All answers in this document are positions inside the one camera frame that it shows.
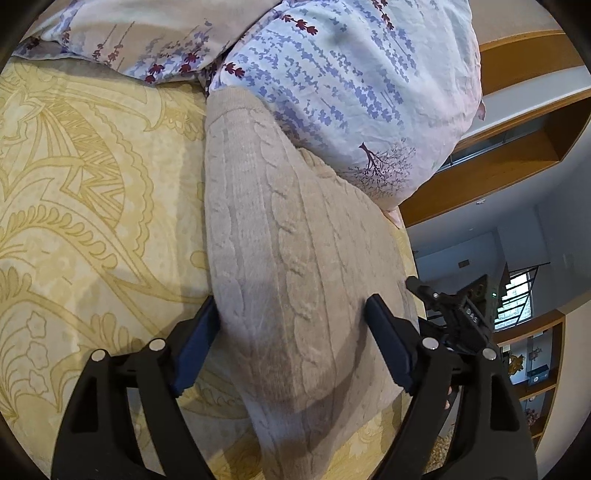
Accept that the beige cable knit sweater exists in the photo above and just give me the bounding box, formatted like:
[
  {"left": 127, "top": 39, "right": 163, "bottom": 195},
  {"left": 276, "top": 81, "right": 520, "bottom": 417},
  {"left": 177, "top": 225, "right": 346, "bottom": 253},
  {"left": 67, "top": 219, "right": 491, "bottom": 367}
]
[{"left": 204, "top": 88, "right": 417, "bottom": 479}]

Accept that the person's right hand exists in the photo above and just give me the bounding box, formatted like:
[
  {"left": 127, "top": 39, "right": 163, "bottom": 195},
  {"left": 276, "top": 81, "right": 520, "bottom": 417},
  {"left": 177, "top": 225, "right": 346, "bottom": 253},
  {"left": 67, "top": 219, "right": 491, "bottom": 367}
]
[{"left": 444, "top": 386, "right": 455, "bottom": 411}]

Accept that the window with bars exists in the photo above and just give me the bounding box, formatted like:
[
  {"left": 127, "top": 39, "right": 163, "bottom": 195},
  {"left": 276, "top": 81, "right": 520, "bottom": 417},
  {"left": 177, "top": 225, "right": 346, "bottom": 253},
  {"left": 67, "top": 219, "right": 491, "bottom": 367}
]
[{"left": 494, "top": 266, "right": 539, "bottom": 331}]

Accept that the wooden display shelf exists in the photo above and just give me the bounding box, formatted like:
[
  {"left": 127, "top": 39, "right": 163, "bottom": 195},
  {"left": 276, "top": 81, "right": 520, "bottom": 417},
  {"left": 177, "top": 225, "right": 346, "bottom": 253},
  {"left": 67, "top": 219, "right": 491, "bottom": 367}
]
[{"left": 494, "top": 309, "right": 566, "bottom": 449}]

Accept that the yellow orange patterned bedspread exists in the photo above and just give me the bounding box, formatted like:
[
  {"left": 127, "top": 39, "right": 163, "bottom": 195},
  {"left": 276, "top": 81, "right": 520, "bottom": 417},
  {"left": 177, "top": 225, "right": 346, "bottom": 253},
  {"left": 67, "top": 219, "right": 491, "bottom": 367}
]
[{"left": 0, "top": 57, "right": 454, "bottom": 480}]

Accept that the floral pillow blue side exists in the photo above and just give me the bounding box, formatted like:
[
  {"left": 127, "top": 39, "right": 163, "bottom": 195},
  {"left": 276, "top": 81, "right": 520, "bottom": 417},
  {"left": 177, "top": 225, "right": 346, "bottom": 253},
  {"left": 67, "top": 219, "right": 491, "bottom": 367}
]
[{"left": 208, "top": 1, "right": 483, "bottom": 211}]

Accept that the wooden headboard shelf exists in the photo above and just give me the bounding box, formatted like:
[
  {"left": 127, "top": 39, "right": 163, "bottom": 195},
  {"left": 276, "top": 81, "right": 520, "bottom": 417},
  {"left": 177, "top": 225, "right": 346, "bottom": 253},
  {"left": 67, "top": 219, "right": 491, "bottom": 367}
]
[{"left": 401, "top": 30, "right": 590, "bottom": 226}]

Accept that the floral pink pillow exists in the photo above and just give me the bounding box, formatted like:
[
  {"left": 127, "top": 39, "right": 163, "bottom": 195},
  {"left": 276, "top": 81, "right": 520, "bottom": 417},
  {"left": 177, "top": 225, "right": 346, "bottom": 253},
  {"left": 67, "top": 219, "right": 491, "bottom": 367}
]
[{"left": 13, "top": 0, "right": 279, "bottom": 85}]

